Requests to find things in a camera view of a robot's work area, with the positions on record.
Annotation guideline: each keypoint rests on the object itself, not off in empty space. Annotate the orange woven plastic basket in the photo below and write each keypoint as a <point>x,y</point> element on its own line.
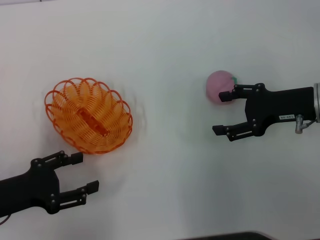
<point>96,123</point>

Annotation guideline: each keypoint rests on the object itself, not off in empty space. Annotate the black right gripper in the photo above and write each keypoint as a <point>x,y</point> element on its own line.
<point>280,105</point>

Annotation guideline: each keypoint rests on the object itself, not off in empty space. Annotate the dark robot torso edge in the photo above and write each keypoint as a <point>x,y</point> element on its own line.
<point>225,236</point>

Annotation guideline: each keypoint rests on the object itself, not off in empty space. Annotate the pink peach with green stem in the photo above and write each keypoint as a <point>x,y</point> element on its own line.
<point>217,84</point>

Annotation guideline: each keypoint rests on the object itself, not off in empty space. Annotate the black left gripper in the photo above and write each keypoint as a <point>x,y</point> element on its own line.
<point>30,185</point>

